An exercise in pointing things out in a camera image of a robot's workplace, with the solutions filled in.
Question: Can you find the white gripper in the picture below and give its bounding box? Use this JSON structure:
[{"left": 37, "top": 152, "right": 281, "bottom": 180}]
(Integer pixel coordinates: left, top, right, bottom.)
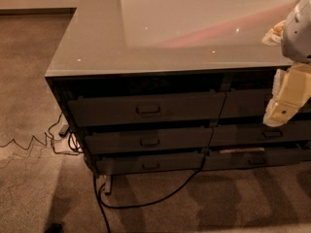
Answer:
[{"left": 261, "top": 20, "right": 311, "bottom": 127}]

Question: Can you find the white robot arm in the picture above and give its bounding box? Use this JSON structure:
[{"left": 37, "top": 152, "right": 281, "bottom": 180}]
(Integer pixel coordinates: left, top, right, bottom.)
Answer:
[{"left": 261, "top": 0, "right": 311, "bottom": 127}]

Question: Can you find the grey counter cabinet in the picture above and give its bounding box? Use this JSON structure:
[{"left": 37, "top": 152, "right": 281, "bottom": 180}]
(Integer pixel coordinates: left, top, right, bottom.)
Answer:
[{"left": 44, "top": 0, "right": 311, "bottom": 196}]

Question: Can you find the thick black floor cable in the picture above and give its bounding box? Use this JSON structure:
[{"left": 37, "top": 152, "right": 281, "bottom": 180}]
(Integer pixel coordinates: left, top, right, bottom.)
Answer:
[{"left": 92, "top": 152, "right": 208, "bottom": 233}]

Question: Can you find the thin tangled floor wire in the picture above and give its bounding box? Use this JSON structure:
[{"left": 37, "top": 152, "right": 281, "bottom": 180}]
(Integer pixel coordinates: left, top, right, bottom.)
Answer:
[{"left": 0, "top": 112, "right": 82, "bottom": 157}]

